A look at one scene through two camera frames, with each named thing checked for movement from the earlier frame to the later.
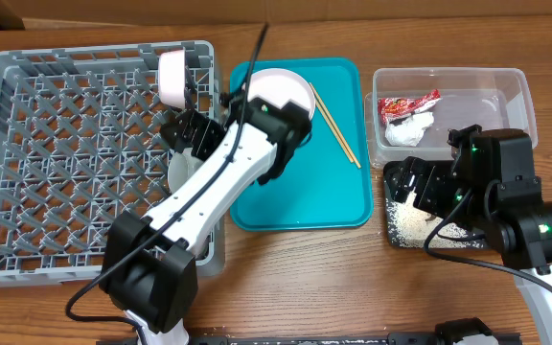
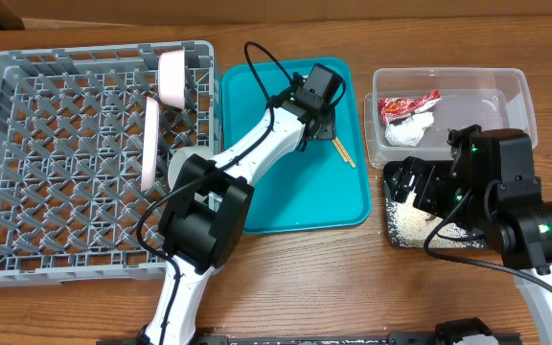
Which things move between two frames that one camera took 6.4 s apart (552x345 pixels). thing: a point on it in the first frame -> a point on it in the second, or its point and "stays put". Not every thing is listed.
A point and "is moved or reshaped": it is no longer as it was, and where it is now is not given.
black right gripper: x=413 y=179 stays put
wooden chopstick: x=335 y=126 -> x=344 y=152
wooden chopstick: x=333 y=126 is moved or reshaped
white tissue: x=407 y=131 stays put
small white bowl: x=172 y=78 stays put
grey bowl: x=181 y=165 stays put
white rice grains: x=411 y=226 stays put
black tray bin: x=410 y=226 stays put
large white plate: x=279 y=86 -> x=150 y=139
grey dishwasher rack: x=67 y=139 stays put
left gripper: x=194 y=123 -> x=330 y=129
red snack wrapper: x=390 y=108 stays put
